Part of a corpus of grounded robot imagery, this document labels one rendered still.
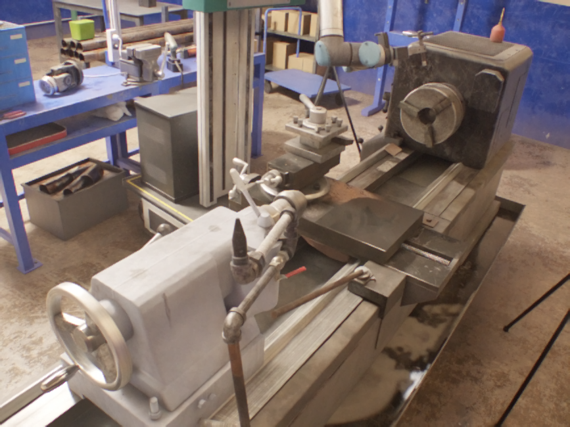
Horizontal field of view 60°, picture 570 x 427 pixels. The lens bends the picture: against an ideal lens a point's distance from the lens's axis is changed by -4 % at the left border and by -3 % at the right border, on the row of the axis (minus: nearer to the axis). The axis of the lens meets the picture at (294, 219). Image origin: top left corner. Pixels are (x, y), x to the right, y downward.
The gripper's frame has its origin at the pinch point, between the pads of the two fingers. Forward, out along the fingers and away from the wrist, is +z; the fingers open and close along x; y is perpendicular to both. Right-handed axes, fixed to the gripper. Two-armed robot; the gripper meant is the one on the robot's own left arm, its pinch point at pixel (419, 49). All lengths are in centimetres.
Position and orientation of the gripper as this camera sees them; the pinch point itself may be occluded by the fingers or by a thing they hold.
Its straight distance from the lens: 224.0
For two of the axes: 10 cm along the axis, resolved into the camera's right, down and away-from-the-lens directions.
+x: 2.4, 2.9, -9.3
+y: 1.6, 9.3, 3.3
